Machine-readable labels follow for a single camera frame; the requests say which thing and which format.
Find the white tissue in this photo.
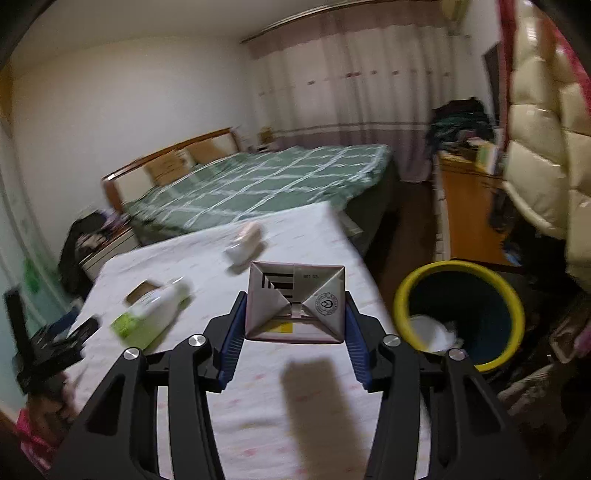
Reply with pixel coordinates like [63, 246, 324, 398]
[409, 314, 465, 354]

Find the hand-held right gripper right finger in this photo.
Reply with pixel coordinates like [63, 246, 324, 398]
[344, 293, 541, 480]

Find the white bottle with pink label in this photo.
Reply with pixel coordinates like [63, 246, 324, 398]
[224, 222, 269, 271]

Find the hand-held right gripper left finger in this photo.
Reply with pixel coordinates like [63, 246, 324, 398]
[48, 291, 247, 480]

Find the dark patterned garment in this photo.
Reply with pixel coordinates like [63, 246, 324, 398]
[499, 272, 591, 462]

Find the black television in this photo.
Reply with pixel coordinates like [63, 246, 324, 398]
[481, 41, 504, 123]

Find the wooden cabinet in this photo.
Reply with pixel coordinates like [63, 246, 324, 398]
[433, 150, 527, 273]

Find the pink and white curtain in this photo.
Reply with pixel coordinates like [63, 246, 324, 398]
[242, 0, 467, 183]

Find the wooden bed headboard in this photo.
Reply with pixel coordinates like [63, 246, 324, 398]
[102, 127, 243, 215]

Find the pink milk carton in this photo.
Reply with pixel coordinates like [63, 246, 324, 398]
[245, 261, 347, 344]

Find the clear jar with green lid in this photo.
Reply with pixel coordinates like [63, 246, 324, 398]
[110, 276, 194, 349]

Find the cream puffer jacket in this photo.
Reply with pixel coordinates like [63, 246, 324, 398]
[501, 0, 591, 289]

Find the bed with green plaid cover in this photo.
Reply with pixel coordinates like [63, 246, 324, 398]
[124, 144, 393, 234]

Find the brown rectangular tray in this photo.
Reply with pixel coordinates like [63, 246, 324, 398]
[126, 279, 160, 305]

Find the person's left forearm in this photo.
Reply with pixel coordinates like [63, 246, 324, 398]
[14, 406, 56, 462]

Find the sliding wardrobe door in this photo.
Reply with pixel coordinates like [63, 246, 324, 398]
[0, 124, 88, 407]

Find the person's left hand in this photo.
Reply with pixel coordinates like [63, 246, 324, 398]
[30, 371, 79, 435]

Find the white wooden nightstand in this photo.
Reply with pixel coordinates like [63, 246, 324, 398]
[78, 228, 139, 282]

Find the heap of mixed clothes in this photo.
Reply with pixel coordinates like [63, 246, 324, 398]
[427, 97, 497, 153]

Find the yellow rimmed trash bin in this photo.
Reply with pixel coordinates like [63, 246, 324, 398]
[392, 261, 526, 374]

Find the pile of dark clothes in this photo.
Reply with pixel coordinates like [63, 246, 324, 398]
[58, 210, 134, 296]

